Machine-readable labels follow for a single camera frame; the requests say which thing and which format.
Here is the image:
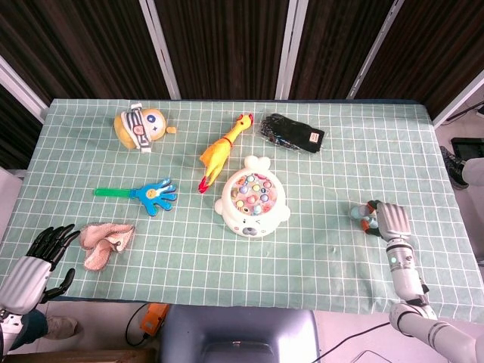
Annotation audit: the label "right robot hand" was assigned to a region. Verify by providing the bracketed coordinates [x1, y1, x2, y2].
[358, 199, 412, 240]

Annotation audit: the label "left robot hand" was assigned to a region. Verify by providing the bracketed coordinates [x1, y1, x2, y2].
[0, 223, 80, 315]

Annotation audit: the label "small light blue toy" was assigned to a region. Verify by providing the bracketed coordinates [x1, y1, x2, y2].
[348, 203, 379, 230]

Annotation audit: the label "blue hand clapper toy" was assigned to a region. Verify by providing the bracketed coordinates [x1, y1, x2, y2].
[93, 178, 178, 218]

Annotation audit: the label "dark blue trouser leg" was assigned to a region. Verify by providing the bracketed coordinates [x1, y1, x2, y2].
[10, 308, 49, 349]

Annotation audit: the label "beige shoe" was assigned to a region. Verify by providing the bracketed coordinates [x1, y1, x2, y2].
[45, 315, 82, 340]

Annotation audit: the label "grey sneaker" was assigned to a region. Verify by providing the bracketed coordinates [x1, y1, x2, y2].
[439, 145, 470, 191]

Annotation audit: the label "pink cloth grey trim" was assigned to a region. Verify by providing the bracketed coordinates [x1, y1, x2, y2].
[78, 222, 136, 271]

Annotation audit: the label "white trouser leg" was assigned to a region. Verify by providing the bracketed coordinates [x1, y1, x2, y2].
[462, 157, 484, 187]

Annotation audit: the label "black flat tray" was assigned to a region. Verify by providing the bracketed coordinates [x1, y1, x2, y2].
[450, 138, 484, 160]

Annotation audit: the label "black gloves in plastic bag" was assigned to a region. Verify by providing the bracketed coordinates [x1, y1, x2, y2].
[258, 113, 326, 155]

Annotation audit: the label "orange device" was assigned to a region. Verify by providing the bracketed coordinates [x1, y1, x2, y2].
[138, 302, 170, 336]

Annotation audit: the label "green checked tablecloth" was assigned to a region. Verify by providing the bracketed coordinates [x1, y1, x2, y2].
[0, 98, 484, 324]

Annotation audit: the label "blue-grey robot torso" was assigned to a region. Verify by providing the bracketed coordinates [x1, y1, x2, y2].
[158, 304, 321, 363]

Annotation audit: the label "yellow rubber chicken toy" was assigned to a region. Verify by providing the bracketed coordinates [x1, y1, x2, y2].
[197, 112, 254, 194]

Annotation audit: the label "yellow plush toy striped scarf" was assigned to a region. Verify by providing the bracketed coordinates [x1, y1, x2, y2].
[113, 105, 178, 154]

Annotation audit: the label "black cable of orange device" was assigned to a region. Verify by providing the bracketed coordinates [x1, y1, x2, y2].
[125, 304, 152, 347]

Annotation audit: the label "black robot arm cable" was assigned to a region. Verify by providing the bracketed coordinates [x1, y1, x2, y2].
[320, 321, 394, 356]

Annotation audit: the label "thin grey cable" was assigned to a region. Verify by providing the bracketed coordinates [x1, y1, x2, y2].
[353, 349, 383, 363]

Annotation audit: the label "white partition frame post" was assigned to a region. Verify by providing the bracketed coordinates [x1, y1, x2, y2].
[275, 0, 309, 101]
[0, 55, 50, 123]
[346, 0, 405, 101]
[138, 0, 182, 101]
[433, 69, 484, 129]

